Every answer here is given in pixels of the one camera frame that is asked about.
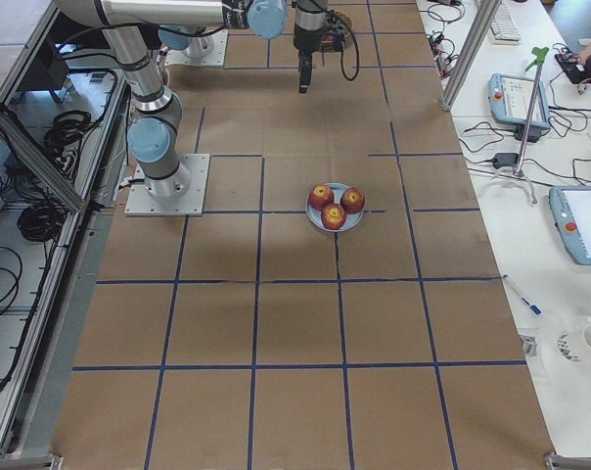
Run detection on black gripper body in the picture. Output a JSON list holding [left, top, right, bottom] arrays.
[[293, 0, 328, 55]]

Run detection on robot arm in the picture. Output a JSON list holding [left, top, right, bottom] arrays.
[[56, 1, 288, 200], [159, 1, 217, 61]]

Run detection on red apple plate back left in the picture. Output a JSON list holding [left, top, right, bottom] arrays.
[[307, 184, 335, 212]]

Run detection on red apple plate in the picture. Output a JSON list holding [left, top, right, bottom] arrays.
[[340, 187, 365, 214], [320, 204, 347, 231], [307, 184, 335, 212]]

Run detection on red apple plate back right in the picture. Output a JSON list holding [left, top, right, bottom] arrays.
[[340, 187, 365, 214]]

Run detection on red apple plate front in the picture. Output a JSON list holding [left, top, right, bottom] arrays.
[[320, 204, 347, 231]]

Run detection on light blue plate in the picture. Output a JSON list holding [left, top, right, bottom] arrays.
[[305, 182, 366, 233]]

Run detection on white keyboard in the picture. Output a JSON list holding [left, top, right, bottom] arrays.
[[490, 1, 522, 46]]

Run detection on far teach pendant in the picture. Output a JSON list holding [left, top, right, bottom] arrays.
[[487, 73, 550, 129]]

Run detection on teach pendant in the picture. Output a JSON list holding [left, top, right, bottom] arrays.
[[487, 73, 550, 129], [548, 186, 591, 265]]

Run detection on black power adapter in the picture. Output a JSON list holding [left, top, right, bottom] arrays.
[[491, 152, 519, 168]]

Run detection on metal stand with green clamp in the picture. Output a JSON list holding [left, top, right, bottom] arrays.
[[495, 47, 549, 205]]

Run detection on brown paper table cover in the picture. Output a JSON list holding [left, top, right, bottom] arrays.
[[52, 1, 552, 469]]

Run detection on near teach pendant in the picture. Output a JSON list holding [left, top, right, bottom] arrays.
[[548, 186, 591, 265]]

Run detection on blue white pen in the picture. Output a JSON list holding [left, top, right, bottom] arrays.
[[502, 274, 542, 316]]

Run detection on white mug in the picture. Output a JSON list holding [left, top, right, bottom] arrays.
[[557, 323, 591, 365]]

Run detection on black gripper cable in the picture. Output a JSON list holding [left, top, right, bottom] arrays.
[[324, 9, 361, 82]]

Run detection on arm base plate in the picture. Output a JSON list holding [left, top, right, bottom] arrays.
[[164, 30, 228, 68], [124, 154, 210, 216]]

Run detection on aluminium frame post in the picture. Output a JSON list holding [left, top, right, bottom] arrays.
[[438, 0, 500, 112]]

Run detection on aluminium side rail frame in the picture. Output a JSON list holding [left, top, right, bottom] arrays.
[[0, 1, 127, 463]]

